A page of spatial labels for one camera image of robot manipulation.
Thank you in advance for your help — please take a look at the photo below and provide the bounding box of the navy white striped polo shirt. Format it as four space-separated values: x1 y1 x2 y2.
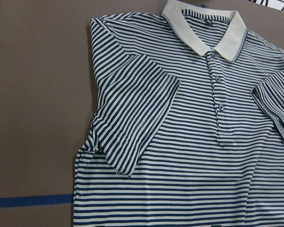
73 0 284 227

